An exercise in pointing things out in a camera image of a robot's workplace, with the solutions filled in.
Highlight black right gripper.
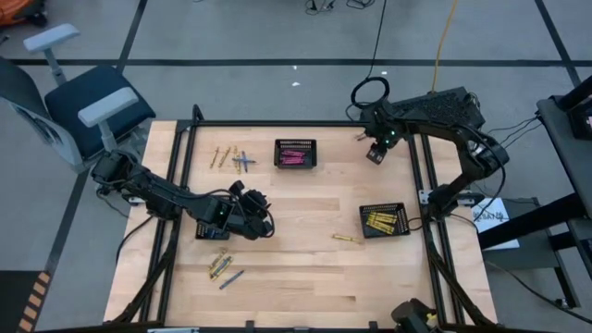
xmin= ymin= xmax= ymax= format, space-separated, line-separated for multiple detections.
xmin=358 ymin=102 xmax=404 ymax=167

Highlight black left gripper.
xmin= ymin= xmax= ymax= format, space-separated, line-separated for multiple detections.
xmin=228 ymin=179 xmax=276 ymax=241

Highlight black plastic mesh basket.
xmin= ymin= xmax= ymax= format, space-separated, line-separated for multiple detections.
xmin=194 ymin=221 xmax=231 ymax=241
xmin=272 ymin=137 xmax=318 ymax=169
xmin=359 ymin=202 xmax=412 ymax=240

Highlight black computer tower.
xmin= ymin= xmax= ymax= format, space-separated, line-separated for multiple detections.
xmin=359 ymin=86 xmax=487 ymax=149

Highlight white paper sign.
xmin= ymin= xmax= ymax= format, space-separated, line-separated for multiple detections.
xmin=470 ymin=197 xmax=522 ymax=252

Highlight black round device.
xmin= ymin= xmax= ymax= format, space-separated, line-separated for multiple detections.
xmin=390 ymin=297 xmax=439 ymax=333

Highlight black side table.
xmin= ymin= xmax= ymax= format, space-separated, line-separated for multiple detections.
xmin=477 ymin=94 xmax=592 ymax=309

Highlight grey cart platform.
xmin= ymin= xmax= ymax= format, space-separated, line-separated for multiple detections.
xmin=480 ymin=197 xmax=582 ymax=309

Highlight grey black office chair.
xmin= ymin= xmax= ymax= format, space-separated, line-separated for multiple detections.
xmin=0 ymin=22 xmax=157 ymax=196

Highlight black monitor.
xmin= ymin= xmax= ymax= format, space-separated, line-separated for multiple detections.
xmin=557 ymin=76 xmax=592 ymax=141

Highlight black orange striped mat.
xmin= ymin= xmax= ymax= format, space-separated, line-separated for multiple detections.
xmin=0 ymin=270 xmax=52 ymax=333

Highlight orange wheeled object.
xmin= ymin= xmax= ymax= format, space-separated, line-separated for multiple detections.
xmin=0 ymin=0 xmax=50 ymax=28

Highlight black coiled cable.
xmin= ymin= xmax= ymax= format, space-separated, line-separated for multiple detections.
xmin=349 ymin=0 xmax=392 ymax=111

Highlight black aluminium table frame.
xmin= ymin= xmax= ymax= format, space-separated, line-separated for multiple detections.
xmin=104 ymin=104 xmax=499 ymax=333

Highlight yellow cable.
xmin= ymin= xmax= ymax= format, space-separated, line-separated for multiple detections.
xmin=429 ymin=0 xmax=460 ymax=93

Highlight black arm base cable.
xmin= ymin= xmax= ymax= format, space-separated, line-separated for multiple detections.
xmin=114 ymin=213 xmax=156 ymax=265

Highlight black computer cables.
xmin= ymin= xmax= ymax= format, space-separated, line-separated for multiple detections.
xmin=480 ymin=115 xmax=542 ymax=154

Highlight black tangled cables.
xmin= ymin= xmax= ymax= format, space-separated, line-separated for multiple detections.
xmin=302 ymin=0 xmax=378 ymax=16

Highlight black floor cable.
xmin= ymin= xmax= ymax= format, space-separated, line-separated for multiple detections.
xmin=484 ymin=259 xmax=592 ymax=326

